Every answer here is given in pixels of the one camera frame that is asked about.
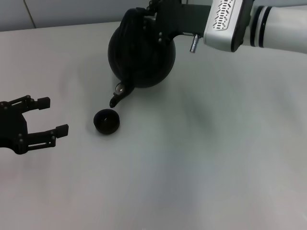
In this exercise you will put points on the black round teapot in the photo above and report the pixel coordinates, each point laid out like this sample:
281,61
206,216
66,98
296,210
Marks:
141,62

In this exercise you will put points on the dark brown teacup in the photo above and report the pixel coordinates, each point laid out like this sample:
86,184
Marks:
106,121

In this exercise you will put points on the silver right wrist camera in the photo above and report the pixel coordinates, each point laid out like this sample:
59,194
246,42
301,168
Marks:
223,21

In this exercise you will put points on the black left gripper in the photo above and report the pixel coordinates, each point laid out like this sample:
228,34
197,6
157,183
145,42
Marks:
12,129

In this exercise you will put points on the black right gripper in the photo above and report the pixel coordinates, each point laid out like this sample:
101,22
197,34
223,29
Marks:
184,16

